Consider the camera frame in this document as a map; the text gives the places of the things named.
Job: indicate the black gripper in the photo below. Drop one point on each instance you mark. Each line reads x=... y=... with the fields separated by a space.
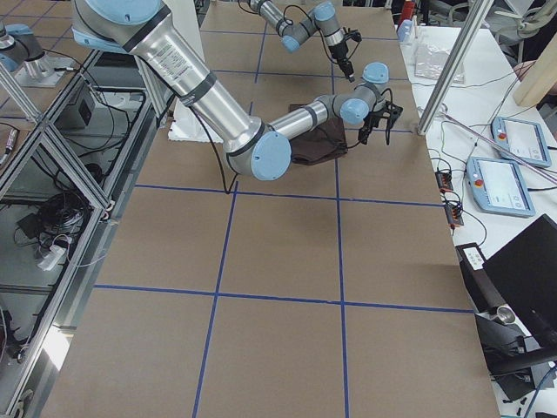
x=369 y=122
x=339 y=55

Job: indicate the dark brown t-shirt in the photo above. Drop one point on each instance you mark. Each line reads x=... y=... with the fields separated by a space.
x=326 y=142

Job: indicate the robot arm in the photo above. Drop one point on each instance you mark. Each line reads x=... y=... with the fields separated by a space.
x=295 y=26
x=145 y=29

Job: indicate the clear plastic bag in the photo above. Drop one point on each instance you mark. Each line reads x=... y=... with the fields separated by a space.
x=429 y=61

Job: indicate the blue teach pendant near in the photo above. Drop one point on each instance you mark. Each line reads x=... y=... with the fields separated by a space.
x=498 y=187

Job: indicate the blue teach pendant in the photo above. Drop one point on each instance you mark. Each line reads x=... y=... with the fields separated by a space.
x=498 y=187
x=522 y=138

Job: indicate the blue teach pendant far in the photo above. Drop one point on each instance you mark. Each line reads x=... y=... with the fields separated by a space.
x=522 y=138

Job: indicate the aluminium frame post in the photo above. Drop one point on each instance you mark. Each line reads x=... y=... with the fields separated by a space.
x=467 y=34

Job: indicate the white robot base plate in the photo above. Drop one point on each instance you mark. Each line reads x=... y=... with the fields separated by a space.
x=186 y=127

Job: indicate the aluminium frame rail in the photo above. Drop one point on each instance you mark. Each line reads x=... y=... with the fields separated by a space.
x=82 y=135

